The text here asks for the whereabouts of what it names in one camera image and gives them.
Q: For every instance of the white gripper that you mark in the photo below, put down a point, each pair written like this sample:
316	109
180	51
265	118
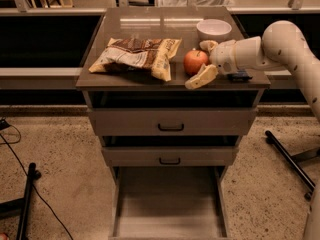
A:
222	58

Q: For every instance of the red apple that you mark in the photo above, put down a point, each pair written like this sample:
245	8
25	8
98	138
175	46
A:
193	60

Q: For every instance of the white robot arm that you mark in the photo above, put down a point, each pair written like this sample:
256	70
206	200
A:
282	46

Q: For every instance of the top grey drawer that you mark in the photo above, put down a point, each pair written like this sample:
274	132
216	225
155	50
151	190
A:
171	122

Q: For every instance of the grey drawer cabinet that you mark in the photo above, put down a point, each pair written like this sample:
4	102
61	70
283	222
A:
131	89

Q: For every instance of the middle grey drawer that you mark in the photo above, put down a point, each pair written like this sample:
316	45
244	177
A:
169	156

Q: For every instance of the bottom grey open drawer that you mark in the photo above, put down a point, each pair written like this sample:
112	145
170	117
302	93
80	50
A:
169	203

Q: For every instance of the white ceramic bowl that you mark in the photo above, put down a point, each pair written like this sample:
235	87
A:
213	29

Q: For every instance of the dark blue snack bar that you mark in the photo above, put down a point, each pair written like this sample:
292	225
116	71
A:
240	76

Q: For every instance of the yellow chip bag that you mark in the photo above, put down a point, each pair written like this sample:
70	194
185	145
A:
142	54

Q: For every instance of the black stand leg left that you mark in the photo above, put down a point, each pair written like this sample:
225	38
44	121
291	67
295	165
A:
20	207

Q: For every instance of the red object at corner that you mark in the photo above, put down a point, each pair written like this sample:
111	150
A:
4	236

